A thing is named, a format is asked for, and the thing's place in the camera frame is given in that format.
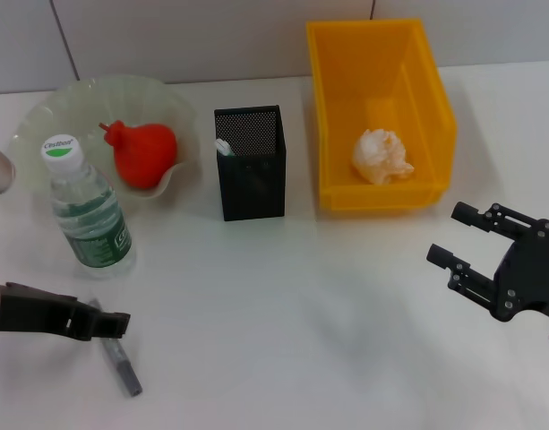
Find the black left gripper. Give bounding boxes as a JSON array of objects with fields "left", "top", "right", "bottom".
[{"left": 0, "top": 281, "right": 133, "bottom": 342}]

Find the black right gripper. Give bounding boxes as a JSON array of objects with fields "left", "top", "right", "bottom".
[{"left": 425, "top": 201, "right": 549, "bottom": 323}]

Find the grey marker pen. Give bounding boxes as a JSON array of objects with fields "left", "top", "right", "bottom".
[{"left": 88, "top": 297, "right": 144, "bottom": 398}]

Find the clear bottle with green label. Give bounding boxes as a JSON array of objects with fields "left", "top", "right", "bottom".
[{"left": 40, "top": 133, "right": 137, "bottom": 279}]

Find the white paper ball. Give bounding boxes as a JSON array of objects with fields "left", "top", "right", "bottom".
[{"left": 352, "top": 128, "right": 416, "bottom": 185}]

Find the red-orange soft toy orange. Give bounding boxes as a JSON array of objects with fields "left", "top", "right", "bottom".
[{"left": 99, "top": 118, "right": 179, "bottom": 192}]

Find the black mesh pen holder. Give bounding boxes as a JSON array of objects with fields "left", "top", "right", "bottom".
[{"left": 213, "top": 105, "right": 287, "bottom": 222}]

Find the pale green glass fruit plate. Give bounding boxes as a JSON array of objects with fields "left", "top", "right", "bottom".
[{"left": 7, "top": 74, "right": 200, "bottom": 201}]

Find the yellow plastic bin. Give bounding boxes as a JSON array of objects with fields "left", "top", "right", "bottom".
[{"left": 305, "top": 17, "right": 459, "bottom": 211}]

